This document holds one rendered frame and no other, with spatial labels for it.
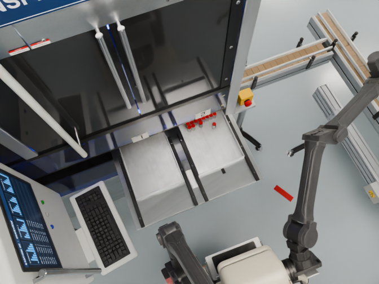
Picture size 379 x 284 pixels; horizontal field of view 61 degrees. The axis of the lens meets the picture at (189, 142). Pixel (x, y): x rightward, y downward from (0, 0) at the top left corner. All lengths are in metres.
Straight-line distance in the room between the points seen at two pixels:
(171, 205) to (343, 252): 1.50
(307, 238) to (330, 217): 1.46
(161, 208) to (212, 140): 0.45
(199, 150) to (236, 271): 0.76
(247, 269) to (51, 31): 0.93
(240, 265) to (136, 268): 1.46
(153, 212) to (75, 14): 1.05
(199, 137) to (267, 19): 1.96
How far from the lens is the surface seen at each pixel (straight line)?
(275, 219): 2.59
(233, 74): 1.44
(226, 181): 1.68
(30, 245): 1.25
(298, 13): 3.57
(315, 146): 1.24
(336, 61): 2.14
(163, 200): 1.66
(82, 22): 0.94
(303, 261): 1.33
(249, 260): 1.18
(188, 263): 1.01
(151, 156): 1.72
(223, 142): 1.74
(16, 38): 0.95
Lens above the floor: 2.50
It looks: 69 degrees down
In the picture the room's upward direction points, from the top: 3 degrees counter-clockwise
